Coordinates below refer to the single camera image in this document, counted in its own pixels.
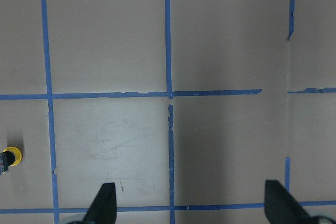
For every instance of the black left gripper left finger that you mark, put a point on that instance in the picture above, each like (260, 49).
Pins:
(104, 206)

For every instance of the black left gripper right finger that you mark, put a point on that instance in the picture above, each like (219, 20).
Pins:
(280, 206)

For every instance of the yellow push button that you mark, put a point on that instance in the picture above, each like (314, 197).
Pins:
(10, 156)

